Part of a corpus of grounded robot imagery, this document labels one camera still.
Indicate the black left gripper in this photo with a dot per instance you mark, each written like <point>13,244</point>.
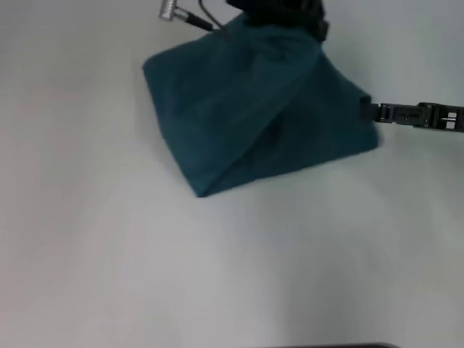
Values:
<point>282,12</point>

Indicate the teal T-shirt with pink print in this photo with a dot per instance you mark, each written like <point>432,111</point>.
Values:
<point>253,108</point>

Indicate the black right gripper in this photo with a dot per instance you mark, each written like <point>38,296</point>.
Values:
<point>424,116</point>

